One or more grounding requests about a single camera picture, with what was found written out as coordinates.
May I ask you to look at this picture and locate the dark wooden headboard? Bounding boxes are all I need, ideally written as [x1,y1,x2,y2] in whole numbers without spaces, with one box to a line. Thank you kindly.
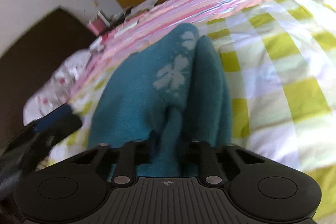
[0,8,96,148]

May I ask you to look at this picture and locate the teal knitted sweater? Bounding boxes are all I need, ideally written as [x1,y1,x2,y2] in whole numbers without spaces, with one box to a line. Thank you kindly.
[88,23,232,177]

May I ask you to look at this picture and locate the white paper on nightstand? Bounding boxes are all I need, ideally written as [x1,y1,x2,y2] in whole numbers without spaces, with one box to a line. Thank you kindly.
[128,0,159,17]

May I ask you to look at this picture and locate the grey pillow with red dots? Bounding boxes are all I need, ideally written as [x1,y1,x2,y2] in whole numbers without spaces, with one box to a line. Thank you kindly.
[23,50,91,125]

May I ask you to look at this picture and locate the pink storage box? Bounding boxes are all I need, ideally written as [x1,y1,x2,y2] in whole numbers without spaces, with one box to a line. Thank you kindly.
[87,17,106,36]

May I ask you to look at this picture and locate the pink striped quilt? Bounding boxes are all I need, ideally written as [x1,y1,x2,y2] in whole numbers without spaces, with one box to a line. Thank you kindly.
[71,0,271,96]

